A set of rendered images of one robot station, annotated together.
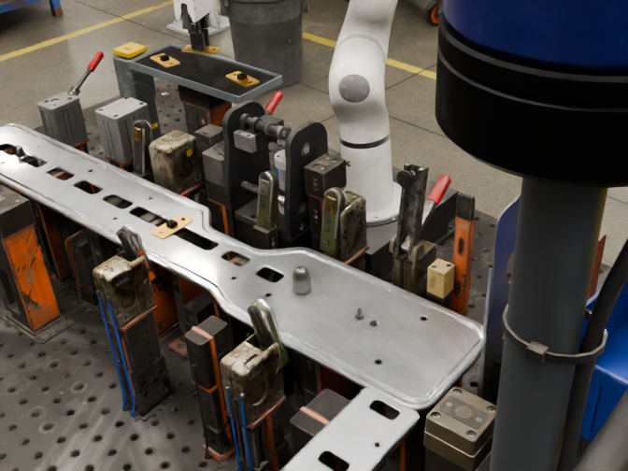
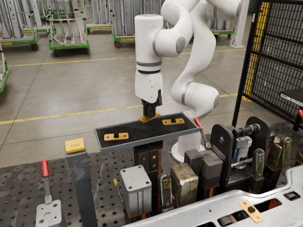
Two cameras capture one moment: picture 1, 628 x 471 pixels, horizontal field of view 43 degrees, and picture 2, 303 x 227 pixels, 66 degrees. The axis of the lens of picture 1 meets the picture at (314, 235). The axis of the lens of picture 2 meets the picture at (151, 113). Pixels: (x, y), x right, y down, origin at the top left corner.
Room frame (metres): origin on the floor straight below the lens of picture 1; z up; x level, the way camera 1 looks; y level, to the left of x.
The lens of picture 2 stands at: (1.38, 0.87, 1.63)
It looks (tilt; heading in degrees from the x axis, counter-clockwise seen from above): 29 degrees down; 298
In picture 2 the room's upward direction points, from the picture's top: straight up
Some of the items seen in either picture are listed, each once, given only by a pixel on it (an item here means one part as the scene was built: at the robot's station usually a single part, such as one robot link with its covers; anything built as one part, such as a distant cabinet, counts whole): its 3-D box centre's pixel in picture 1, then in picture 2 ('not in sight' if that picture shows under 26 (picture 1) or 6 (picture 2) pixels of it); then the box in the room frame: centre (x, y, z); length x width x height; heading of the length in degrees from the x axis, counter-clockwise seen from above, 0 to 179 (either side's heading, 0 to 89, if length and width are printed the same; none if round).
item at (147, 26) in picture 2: not in sight; (149, 38); (1.73, 0.23, 1.49); 0.09 x 0.08 x 0.13; 171
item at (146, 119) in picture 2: (201, 47); (149, 115); (1.73, 0.23, 1.22); 0.08 x 0.04 x 0.01; 69
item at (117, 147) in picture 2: (203, 71); (147, 129); (1.74, 0.23, 1.16); 0.37 x 0.14 x 0.02; 49
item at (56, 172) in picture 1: (63, 224); not in sight; (1.61, 0.60, 0.84); 0.17 x 0.06 x 0.29; 139
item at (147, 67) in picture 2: not in sight; (148, 64); (1.73, 0.23, 1.41); 0.09 x 0.08 x 0.03; 159
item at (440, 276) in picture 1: (436, 347); not in sight; (1.07, -0.21, 0.88); 0.04 x 0.04 x 0.36; 49
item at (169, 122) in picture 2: (242, 77); (173, 120); (1.67, 0.14, 1.17); 0.08 x 0.04 x 0.01; 38
